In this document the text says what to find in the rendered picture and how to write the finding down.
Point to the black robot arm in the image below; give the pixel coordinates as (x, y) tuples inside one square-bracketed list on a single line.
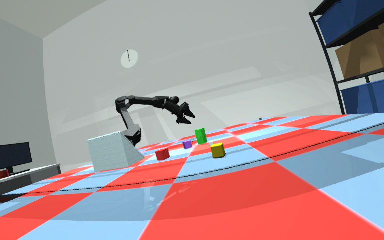
[(134, 132)]

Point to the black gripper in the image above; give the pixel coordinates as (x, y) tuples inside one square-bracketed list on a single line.
[(180, 112)]

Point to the yellow cube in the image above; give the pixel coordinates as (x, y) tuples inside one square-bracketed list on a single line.
[(218, 150)]

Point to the red block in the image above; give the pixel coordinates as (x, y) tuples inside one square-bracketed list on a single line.
[(162, 154)]

